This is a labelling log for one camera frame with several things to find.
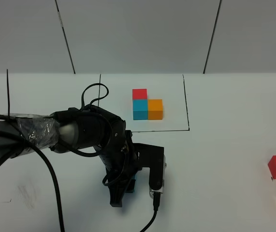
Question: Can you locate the blue template block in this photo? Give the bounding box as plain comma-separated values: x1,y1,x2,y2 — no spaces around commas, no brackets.
132,100,148,120

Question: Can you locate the orange template block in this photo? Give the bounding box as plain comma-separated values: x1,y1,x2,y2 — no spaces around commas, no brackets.
148,99,163,120

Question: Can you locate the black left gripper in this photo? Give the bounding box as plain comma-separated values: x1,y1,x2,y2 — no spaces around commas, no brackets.
99,130,138,207

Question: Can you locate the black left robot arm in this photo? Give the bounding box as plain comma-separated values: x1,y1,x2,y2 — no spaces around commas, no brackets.
0,105,138,207

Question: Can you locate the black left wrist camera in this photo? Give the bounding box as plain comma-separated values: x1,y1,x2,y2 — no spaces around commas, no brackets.
134,143,167,199

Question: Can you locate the black left camera cable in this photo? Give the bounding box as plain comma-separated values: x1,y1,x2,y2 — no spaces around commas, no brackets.
137,192,162,232

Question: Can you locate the red template block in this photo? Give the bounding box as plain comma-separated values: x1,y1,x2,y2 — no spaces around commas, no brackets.
132,88,147,100

